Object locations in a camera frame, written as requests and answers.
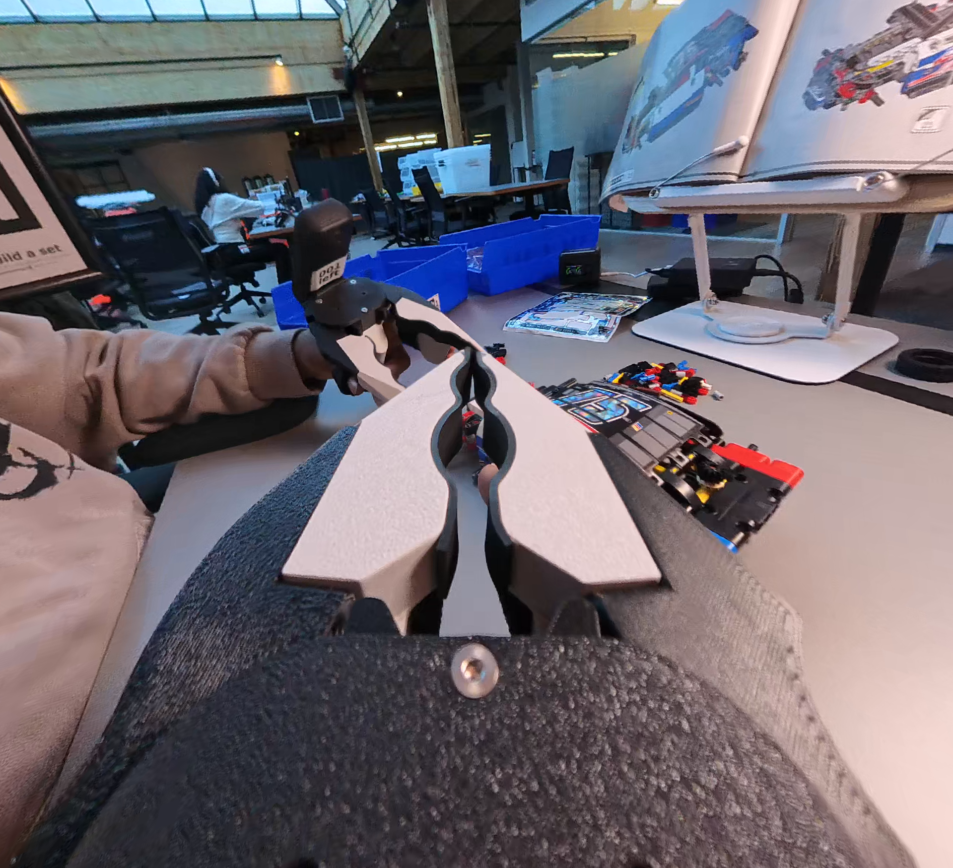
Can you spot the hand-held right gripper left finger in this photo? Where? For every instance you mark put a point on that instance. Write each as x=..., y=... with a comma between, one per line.
x=372, y=511

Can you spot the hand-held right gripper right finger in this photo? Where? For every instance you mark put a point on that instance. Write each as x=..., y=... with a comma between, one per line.
x=573, y=511

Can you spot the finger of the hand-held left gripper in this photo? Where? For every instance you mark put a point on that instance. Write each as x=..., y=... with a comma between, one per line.
x=372, y=362
x=428, y=310

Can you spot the lego race car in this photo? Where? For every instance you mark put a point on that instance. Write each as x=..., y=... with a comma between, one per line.
x=670, y=451

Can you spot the holographic sticker sheet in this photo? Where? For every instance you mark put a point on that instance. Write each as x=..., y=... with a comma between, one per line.
x=573, y=317

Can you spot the white book stand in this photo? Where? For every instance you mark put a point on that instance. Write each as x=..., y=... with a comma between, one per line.
x=782, y=354

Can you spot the person's left forearm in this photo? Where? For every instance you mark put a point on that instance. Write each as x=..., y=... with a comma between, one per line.
x=149, y=377

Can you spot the pile of mixed lego pieces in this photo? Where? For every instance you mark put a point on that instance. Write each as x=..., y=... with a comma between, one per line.
x=662, y=380

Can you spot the lego instruction booklet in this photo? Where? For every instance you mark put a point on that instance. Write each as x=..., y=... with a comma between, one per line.
x=856, y=27

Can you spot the person's left hand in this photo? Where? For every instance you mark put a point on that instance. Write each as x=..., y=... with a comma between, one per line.
x=309, y=362

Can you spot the white storage box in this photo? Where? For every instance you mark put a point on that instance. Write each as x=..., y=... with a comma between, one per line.
x=461, y=168

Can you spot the wooden office table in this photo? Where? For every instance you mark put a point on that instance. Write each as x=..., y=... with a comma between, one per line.
x=506, y=187

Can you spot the black power adapter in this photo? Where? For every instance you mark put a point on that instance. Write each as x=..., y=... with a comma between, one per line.
x=700, y=280

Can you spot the person's torso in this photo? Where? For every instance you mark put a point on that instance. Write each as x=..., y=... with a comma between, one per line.
x=59, y=585

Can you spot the black framed marker sign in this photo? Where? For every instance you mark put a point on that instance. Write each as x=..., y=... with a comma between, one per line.
x=30, y=228

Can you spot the black rubber tyre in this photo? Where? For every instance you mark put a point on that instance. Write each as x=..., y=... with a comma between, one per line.
x=923, y=365

